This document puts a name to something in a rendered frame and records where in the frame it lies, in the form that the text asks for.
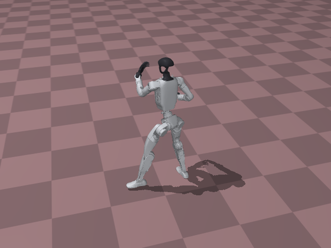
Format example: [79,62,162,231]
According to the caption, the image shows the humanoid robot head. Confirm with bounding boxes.
[158,57,174,81]

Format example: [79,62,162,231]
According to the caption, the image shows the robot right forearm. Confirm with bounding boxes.
[177,94,186,101]

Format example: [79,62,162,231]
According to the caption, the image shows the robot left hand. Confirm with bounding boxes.
[136,61,149,78]

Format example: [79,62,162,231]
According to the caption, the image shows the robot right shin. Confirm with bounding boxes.
[174,141,186,172]

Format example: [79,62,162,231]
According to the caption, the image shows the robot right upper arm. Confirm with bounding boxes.
[176,77,194,101]

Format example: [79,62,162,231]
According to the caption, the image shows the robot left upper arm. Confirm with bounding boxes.
[139,81,160,97]

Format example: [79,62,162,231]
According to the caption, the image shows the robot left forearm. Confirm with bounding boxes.
[134,75,144,95]

